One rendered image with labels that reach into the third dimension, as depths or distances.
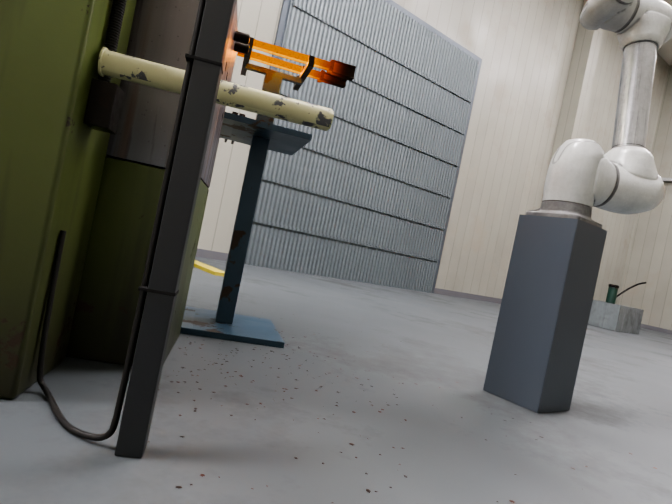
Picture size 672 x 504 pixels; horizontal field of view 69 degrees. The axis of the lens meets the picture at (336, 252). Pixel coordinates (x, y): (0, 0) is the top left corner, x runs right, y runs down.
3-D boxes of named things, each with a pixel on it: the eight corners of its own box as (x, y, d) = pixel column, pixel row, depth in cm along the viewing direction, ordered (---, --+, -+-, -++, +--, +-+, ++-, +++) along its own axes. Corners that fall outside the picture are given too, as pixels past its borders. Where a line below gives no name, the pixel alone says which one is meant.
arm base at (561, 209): (541, 224, 178) (544, 208, 178) (603, 229, 161) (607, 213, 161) (512, 214, 167) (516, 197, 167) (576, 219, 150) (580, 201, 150)
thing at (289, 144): (291, 155, 203) (292, 150, 203) (311, 140, 164) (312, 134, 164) (218, 137, 195) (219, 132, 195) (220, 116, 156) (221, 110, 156)
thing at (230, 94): (326, 135, 103) (331, 110, 103) (331, 130, 98) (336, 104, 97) (103, 80, 94) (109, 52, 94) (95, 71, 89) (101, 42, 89)
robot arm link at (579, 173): (530, 201, 169) (544, 138, 169) (576, 212, 172) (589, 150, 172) (561, 198, 153) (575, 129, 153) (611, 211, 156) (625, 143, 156)
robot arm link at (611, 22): (610, -33, 162) (645, -21, 164) (572, 1, 179) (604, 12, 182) (607, 2, 159) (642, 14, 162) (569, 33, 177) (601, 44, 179)
